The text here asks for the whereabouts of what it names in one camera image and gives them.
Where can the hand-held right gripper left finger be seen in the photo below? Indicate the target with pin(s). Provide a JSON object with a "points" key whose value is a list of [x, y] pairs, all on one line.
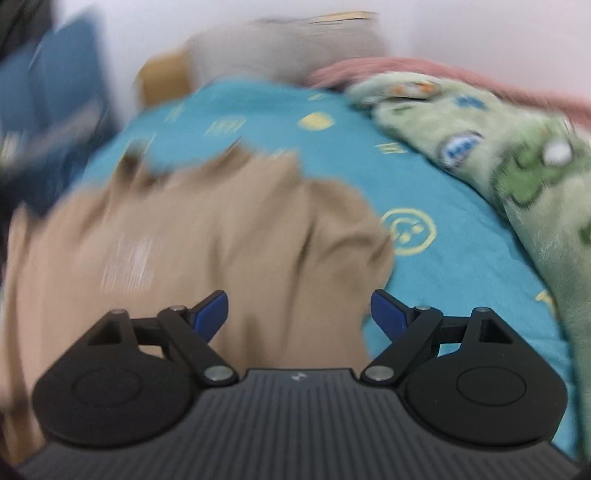
{"points": [[212, 314]]}

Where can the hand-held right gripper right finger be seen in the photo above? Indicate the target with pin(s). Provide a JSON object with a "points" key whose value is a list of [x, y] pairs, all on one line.
{"points": [[388, 314]]}

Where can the tan shirt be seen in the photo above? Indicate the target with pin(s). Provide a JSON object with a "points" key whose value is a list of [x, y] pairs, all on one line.
{"points": [[207, 230]]}

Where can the teal printed bed sheet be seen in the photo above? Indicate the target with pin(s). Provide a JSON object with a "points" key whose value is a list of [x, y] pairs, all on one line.
{"points": [[351, 161]]}

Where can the green frog print blanket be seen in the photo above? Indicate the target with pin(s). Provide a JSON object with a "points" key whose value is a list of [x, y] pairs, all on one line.
{"points": [[531, 184]]}

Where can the mustard bed headboard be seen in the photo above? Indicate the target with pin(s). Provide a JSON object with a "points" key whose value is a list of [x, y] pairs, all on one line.
{"points": [[164, 81]]}

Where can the pink fluffy blanket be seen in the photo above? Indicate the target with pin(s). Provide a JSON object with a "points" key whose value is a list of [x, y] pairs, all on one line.
{"points": [[415, 67]]}

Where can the grey pillow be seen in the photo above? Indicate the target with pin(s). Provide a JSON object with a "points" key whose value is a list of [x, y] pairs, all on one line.
{"points": [[286, 46]]}

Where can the blue covered chair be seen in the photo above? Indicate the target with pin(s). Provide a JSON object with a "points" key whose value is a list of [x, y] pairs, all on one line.
{"points": [[67, 74]]}

